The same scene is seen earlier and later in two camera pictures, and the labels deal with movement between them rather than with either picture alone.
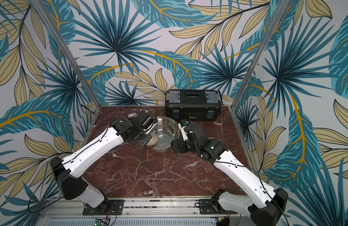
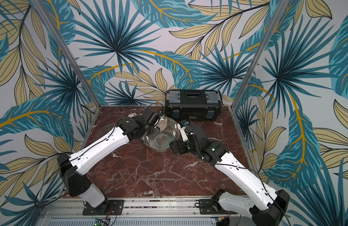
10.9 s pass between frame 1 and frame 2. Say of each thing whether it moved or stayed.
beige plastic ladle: moved
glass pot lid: stayed
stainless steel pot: stayed
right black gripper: stayed
